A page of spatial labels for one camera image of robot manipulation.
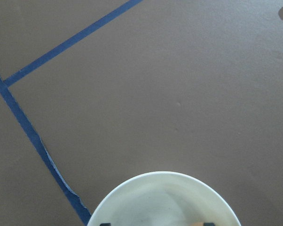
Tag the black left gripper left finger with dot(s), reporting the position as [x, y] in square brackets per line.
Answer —
[105, 224]

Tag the white bowl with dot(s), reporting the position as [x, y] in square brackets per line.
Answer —
[163, 198]

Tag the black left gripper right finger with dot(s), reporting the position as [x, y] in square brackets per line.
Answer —
[208, 224]

